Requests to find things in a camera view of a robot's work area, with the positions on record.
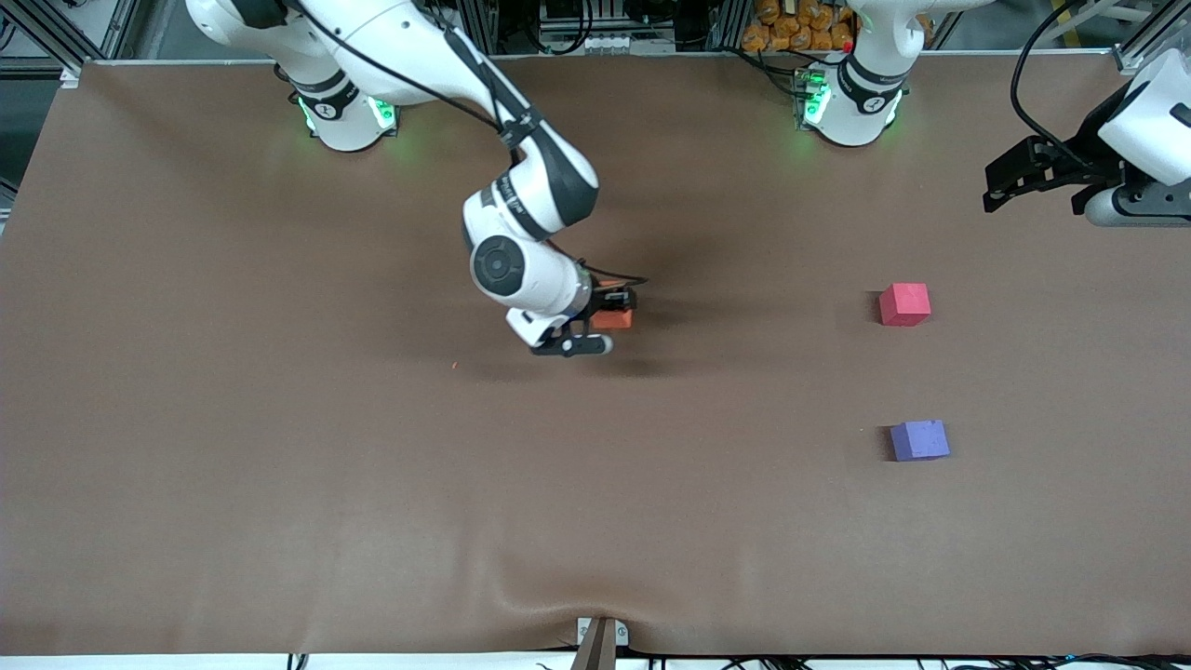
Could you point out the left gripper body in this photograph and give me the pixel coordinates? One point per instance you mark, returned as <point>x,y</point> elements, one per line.
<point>1085,160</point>

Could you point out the brown table mat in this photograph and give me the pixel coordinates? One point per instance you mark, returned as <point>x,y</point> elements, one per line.
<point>558,465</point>

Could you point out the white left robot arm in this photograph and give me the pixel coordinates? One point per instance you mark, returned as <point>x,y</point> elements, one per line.
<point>861,102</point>

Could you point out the orange foam block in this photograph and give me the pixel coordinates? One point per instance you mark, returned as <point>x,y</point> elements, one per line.
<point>614,320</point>

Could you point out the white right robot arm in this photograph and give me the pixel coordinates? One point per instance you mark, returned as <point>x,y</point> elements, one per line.
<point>391,37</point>

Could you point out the white connector strip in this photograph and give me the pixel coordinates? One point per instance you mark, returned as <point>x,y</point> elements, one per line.
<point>605,42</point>

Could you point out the small metal bracket plate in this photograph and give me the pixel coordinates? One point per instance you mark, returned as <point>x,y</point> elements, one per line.
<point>584,633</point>

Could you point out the red foam block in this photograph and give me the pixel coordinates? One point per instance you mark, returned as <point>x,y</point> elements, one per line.
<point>904,305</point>

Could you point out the white power strip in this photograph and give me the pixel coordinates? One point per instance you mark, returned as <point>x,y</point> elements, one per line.
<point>414,26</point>

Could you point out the pile of orange objects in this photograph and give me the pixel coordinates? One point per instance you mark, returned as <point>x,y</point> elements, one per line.
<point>800,28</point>

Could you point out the brown narrow post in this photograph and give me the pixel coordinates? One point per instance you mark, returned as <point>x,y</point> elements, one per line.
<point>597,651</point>

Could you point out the purple foam block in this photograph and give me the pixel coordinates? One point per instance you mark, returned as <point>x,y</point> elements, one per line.
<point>921,441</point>

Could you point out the aluminium frame corner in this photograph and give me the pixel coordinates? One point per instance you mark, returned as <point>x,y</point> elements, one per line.
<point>70,73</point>
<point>1128,61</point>

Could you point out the silver table edge rail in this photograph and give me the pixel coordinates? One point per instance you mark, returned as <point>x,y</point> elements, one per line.
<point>651,56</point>

